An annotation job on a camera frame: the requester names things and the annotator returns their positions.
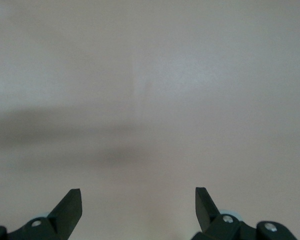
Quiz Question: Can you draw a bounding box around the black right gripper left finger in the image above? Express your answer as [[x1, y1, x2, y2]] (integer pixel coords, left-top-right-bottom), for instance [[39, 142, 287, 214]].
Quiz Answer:
[[0, 188, 83, 240]]

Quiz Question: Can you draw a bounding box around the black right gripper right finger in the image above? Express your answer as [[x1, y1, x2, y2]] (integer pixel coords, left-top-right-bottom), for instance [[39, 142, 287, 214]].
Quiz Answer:
[[191, 186, 298, 240]]

